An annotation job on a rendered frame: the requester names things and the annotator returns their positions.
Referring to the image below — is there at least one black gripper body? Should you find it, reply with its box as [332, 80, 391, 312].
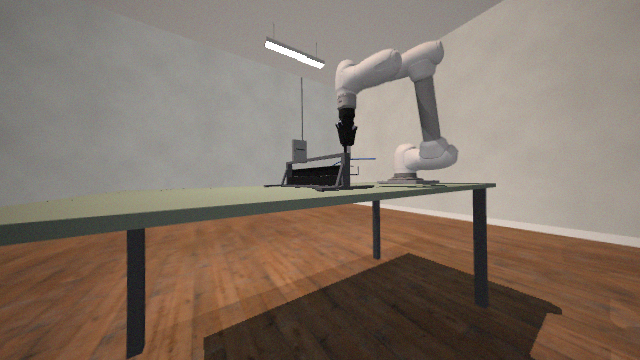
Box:
[339, 107, 355, 130]

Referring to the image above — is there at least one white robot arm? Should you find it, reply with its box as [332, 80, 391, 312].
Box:
[335, 41, 458, 181]

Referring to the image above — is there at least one grey rack with patch panel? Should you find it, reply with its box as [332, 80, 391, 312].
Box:
[264, 152, 374, 191]

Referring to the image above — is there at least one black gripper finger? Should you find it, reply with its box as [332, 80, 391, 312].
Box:
[348, 122, 358, 159]
[335, 120, 349, 153]

